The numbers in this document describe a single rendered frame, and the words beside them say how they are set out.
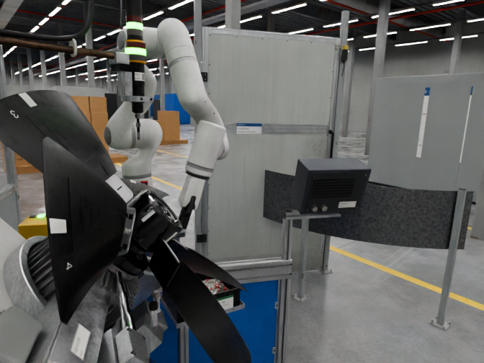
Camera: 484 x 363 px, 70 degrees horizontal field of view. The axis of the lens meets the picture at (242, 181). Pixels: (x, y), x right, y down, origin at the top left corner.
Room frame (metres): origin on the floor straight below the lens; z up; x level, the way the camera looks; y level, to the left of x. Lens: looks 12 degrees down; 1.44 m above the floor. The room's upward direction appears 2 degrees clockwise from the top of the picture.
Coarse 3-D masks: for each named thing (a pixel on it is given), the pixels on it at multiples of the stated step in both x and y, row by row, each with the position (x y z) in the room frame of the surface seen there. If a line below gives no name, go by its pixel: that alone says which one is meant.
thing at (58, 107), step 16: (16, 96) 0.67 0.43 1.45; (32, 96) 0.70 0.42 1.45; (48, 96) 0.74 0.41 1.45; (64, 96) 0.78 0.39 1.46; (0, 112) 0.63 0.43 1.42; (32, 112) 0.68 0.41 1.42; (48, 112) 0.70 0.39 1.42; (64, 112) 0.73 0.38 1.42; (80, 112) 0.77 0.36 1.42; (0, 128) 0.61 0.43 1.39; (16, 128) 0.63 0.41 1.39; (32, 128) 0.66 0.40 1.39; (48, 128) 0.68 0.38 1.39; (64, 128) 0.70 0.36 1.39; (80, 128) 0.73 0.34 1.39; (16, 144) 0.62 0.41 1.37; (32, 144) 0.64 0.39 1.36; (64, 144) 0.68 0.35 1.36; (80, 144) 0.71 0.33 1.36; (96, 144) 0.74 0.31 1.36; (32, 160) 0.62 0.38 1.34; (96, 160) 0.71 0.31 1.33
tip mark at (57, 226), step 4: (52, 220) 0.38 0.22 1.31; (56, 220) 0.38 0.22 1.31; (60, 220) 0.39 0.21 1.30; (64, 220) 0.40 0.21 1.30; (52, 224) 0.37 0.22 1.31; (56, 224) 0.38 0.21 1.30; (60, 224) 0.39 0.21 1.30; (64, 224) 0.40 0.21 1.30; (52, 228) 0.37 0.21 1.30; (56, 228) 0.38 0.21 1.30; (60, 228) 0.39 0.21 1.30; (64, 228) 0.39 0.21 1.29; (52, 232) 0.37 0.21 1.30; (56, 232) 0.38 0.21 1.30; (60, 232) 0.38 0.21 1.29; (64, 232) 0.39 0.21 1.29
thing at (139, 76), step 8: (136, 64) 0.77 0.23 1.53; (136, 72) 0.77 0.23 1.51; (144, 72) 0.79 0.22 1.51; (136, 80) 0.77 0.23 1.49; (144, 80) 0.79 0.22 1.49; (136, 88) 0.78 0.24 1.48; (144, 88) 0.79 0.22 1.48; (144, 96) 0.79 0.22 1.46; (136, 104) 0.78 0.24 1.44; (136, 112) 0.78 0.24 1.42
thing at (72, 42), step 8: (88, 16) 0.71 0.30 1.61; (88, 24) 0.71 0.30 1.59; (0, 32) 0.60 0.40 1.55; (8, 32) 0.60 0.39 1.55; (16, 32) 0.61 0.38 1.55; (24, 32) 0.63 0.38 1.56; (80, 32) 0.70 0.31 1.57; (48, 40) 0.65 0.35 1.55; (56, 40) 0.66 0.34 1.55; (64, 40) 0.67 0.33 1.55; (72, 40) 0.68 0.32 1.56; (72, 56) 0.69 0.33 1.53
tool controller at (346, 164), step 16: (304, 160) 1.30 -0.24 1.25; (320, 160) 1.32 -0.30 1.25; (336, 160) 1.33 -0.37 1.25; (352, 160) 1.35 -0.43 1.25; (304, 176) 1.25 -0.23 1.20; (320, 176) 1.23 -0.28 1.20; (336, 176) 1.25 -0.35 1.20; (352, 176) 1.27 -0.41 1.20; (368, 176) 1.29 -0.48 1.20; (304, 192) 1.24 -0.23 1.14; (320, 192) 1.25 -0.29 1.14; (336, 192) 1.27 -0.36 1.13; (352, 192) 1.29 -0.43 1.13; (304, 208) 1.26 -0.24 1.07; (320, 208) 1.27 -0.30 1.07; (336, 208) 1.29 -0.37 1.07; (352, 208) 1.31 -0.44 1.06
